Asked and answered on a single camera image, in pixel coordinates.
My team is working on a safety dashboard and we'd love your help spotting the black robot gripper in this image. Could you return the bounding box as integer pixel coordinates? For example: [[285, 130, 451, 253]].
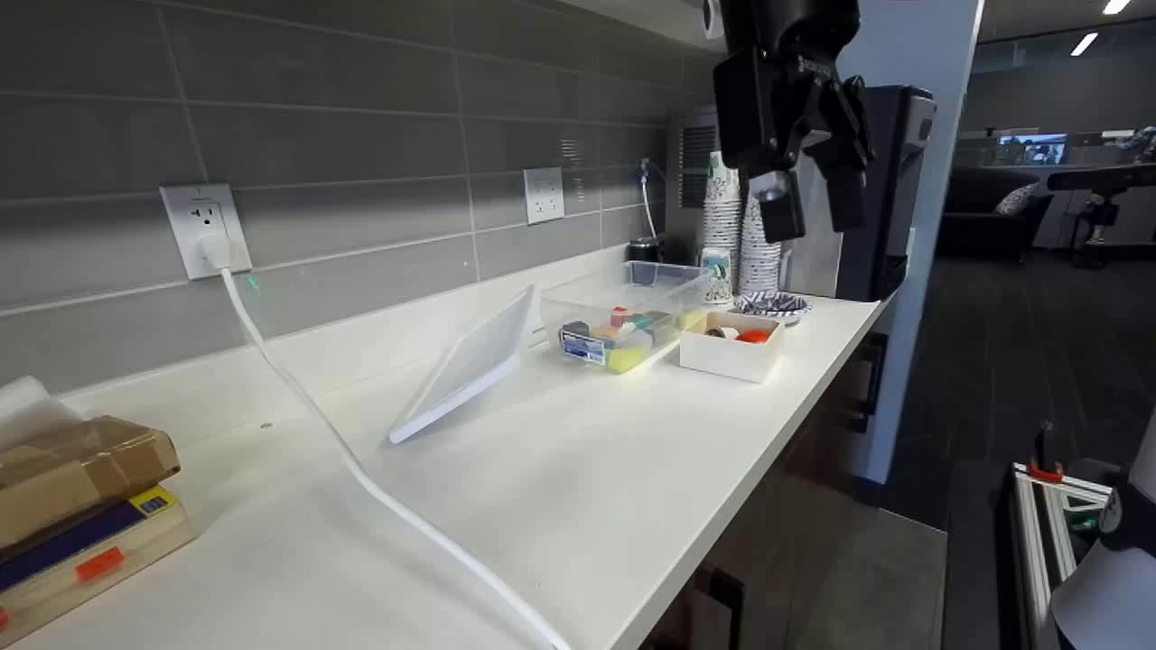
[[712, 0, 872, 244]]

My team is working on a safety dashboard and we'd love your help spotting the small wooden box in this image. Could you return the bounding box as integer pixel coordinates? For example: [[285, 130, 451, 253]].
[[681, 310, 781, 384]]

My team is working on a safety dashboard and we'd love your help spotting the clear plastic container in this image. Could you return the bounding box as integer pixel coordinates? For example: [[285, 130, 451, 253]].
[[536, 260, 712, 376]]

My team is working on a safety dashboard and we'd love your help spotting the stack of paper cups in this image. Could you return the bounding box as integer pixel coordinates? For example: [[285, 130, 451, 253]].
[[703, 151, 781, 298]]

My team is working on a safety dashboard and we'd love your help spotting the patterned paper plate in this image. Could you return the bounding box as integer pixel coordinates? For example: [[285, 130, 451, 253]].
[[734, 293, 810, 323]]

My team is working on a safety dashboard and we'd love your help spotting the red soft ball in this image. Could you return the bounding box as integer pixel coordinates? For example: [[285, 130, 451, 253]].
[[739, 329, 774, 343]]

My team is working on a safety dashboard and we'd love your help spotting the yellow sponge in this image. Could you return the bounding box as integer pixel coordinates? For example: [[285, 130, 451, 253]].
[[605, 347, 651, 376]]

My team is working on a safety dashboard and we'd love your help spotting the white wall outlet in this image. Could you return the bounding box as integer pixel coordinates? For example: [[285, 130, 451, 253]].
[[160, 185, 255, 283], [526, 165, 565, 224]]

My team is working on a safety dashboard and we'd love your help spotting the white power cable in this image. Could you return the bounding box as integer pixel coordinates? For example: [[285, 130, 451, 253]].
[[214, 256, 571, 650]]

